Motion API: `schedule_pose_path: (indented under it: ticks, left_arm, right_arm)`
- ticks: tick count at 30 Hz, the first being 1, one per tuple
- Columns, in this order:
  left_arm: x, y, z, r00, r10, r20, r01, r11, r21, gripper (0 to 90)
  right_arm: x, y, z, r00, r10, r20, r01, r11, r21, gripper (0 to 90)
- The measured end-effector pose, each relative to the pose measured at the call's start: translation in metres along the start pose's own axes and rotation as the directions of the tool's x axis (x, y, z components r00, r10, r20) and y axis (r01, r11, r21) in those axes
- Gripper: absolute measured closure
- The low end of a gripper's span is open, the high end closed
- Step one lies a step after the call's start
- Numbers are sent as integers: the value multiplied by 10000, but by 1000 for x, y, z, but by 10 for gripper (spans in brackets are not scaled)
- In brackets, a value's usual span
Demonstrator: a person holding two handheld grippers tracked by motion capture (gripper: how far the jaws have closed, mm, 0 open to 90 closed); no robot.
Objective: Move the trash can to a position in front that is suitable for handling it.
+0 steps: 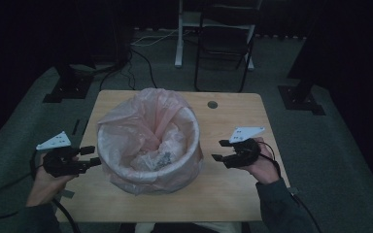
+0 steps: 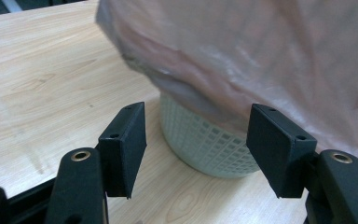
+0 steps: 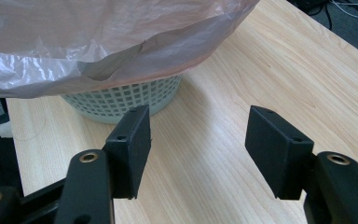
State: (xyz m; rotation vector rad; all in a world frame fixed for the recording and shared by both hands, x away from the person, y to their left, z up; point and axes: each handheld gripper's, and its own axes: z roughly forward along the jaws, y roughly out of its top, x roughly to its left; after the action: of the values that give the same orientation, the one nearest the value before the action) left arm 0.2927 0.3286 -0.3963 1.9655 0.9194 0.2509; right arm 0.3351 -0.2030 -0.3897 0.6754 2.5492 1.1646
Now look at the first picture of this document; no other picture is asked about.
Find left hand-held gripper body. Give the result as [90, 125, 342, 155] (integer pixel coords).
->
[36, 130, 89, 179]

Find white desk frame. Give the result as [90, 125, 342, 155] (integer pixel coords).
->
[174, 0, 263, 71]

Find white floor cable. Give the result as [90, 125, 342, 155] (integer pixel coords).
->
[130, 28, 192, 47]

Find crumpled clear plastic wrapper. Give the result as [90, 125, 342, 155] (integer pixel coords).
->
[130, 123, 188, 173]

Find black stand base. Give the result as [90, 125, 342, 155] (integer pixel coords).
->
[42, 62, 95, 104]
[277, 77, 326, 117]

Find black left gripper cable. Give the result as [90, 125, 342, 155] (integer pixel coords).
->
[0, 150, 82, 233]

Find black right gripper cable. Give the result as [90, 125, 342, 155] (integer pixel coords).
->
[256, 140, 323, 233]

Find black floor cable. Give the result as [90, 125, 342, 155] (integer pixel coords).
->
[98, 48, 158, 92]

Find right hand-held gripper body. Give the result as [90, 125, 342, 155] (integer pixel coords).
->
[222, 126, 266, 170]

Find black folding chair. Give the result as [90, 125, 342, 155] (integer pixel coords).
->
[193, 2, 256, 93]

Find person's right hand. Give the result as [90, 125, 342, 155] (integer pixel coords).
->
[239, 137, 282, 185]

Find person's left hand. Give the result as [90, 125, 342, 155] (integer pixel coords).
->
[25, 151, 80, 208]

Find pink plastic bag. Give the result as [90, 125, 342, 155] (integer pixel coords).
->
[96, 87, 205, 196]

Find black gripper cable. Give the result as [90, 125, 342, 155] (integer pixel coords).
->
[0, 150, 82, 233]
[256, 140, 323, 233]

